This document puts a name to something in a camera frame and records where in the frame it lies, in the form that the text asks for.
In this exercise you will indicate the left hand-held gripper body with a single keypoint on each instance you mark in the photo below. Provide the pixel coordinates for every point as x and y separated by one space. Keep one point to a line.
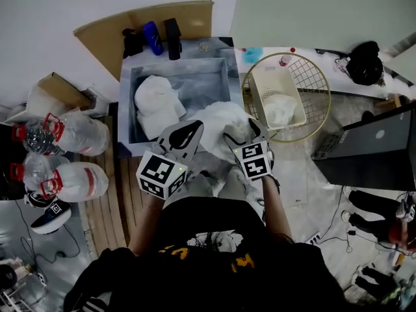
161 175

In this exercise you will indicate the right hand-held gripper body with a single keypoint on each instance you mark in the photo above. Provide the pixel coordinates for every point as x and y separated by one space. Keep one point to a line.
255 161

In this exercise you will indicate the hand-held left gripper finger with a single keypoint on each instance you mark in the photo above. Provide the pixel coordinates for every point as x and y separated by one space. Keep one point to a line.
191 145
169 136

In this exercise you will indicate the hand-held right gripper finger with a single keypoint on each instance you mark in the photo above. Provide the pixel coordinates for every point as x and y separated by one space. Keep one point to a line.
258 133
234 143

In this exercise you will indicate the white cloth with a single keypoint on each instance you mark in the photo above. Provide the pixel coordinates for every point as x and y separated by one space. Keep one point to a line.
156 102
221 122
279 109

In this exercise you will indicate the cream plastic laundry basket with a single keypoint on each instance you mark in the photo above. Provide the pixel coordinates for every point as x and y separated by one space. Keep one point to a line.
276 80

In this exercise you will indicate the person's right forearm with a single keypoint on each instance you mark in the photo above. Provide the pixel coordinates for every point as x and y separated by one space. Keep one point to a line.
276 210

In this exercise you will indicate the person's left forearm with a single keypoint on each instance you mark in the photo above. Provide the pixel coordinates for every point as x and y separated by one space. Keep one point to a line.
146 226

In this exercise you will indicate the small cardboard box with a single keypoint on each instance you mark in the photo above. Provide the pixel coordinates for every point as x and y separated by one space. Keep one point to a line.
63 89

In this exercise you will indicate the person's legs in light trousers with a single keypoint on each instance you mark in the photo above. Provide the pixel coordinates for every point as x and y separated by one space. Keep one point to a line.
240 184

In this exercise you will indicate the wooden slat platform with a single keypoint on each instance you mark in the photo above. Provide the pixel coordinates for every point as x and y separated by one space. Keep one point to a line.
113 206

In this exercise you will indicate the small red capped bottle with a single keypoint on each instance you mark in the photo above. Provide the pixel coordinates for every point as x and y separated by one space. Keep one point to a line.
285 59

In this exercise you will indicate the blue fluffy sponge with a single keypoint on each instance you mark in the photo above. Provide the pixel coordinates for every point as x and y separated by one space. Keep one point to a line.
252 54

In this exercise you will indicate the black faucet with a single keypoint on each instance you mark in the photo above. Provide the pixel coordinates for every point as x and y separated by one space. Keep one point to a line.
173 41

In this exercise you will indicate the round metal sink knob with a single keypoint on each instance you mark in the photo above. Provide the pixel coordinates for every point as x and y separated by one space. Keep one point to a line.
204 46

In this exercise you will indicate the white low shelf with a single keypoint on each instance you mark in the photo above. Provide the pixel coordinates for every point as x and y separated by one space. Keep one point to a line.
334 73

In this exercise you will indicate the blue bottle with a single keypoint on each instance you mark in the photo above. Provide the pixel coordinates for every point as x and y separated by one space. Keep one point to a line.
153 39

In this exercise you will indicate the black pump bottle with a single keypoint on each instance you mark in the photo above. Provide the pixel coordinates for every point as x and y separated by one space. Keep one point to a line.
132 44

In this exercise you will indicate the person's black shirt torso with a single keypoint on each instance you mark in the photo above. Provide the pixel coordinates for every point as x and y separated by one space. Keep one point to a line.
208 265

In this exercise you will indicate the small clear jar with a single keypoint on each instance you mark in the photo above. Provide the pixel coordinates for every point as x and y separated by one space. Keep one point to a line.
342 64

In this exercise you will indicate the black computer tower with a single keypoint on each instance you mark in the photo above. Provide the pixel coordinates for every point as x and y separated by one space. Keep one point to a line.
367 154

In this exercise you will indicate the large cardboard sheet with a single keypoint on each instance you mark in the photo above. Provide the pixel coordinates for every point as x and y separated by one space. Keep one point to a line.
104 31

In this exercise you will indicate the black bag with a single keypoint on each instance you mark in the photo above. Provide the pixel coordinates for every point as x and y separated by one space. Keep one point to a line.
365 63

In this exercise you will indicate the white carton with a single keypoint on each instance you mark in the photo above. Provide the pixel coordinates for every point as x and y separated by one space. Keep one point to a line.
42 102

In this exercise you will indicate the black cabinet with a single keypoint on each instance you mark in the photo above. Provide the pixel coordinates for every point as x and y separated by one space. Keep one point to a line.
6 174

